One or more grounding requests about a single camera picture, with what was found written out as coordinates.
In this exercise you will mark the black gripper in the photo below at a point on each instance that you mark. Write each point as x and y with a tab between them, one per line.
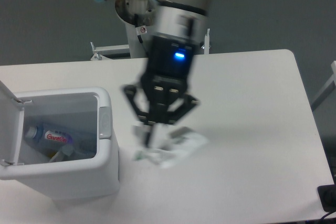
164	84

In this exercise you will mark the white paper wrapper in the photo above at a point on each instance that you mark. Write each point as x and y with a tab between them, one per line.
169	145

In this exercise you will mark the clear plastic bottle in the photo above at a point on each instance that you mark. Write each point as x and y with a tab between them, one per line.
51	136

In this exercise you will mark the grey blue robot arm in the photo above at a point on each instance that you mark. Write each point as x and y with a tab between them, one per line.
178	30

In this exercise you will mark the white trash inside can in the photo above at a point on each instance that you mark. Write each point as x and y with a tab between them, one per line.
64	153

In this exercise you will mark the white trash can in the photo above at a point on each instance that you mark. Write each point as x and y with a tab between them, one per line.
83	174

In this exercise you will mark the white trash can lid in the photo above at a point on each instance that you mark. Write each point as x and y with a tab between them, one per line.
13	149

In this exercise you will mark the white furniture part at right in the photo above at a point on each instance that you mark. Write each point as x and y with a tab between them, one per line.
325	90

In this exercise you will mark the black device at table edge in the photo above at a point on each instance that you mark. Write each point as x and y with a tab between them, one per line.
327	197

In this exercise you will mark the white metal base frame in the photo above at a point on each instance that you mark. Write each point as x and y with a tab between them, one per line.
124	52

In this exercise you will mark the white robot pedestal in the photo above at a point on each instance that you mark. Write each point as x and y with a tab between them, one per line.
139	18

